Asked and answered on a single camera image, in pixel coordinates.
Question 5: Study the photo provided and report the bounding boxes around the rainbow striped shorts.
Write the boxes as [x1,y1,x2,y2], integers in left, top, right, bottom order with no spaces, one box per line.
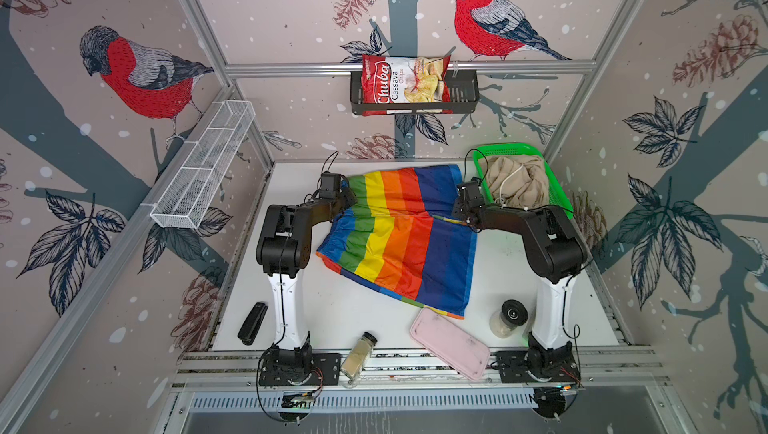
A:
[316,164,477,319]

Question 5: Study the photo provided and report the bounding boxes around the black remote-like object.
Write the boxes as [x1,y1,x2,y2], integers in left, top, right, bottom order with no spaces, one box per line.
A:
[237,302,269,346]

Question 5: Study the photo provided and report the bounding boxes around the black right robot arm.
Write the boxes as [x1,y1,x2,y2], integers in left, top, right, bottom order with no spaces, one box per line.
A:
[452,179,589,354]

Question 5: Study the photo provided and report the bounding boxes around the beige shorts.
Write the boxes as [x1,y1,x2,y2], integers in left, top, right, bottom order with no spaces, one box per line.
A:
[479,155,550,209]

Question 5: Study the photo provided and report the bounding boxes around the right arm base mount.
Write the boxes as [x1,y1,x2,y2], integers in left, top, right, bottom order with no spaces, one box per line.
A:
[493,344,581,384]

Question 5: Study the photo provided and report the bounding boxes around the red Chuba chips bag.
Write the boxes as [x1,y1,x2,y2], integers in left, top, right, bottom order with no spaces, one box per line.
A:
[361,56,451,106]

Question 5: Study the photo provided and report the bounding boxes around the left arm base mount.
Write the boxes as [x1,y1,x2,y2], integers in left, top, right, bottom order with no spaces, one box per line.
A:
[257,349,341,387]

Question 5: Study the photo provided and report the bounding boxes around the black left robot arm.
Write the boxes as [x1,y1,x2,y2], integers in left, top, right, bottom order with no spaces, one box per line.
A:
[256,187,356,350]

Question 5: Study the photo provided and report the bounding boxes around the pink rectangular case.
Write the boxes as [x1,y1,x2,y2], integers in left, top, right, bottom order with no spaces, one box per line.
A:
[410,308,490,381]

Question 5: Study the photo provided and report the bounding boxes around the spice jar black lid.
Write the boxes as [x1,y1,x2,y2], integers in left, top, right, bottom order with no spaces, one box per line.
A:
[340,332,378,385]

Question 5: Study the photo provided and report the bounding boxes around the black wall basket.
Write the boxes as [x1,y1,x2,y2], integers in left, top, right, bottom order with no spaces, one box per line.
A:
[350,70,480,116]

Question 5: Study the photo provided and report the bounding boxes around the white wire mesh shelf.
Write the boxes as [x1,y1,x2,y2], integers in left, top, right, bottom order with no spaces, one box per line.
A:
[150,100,255,230]

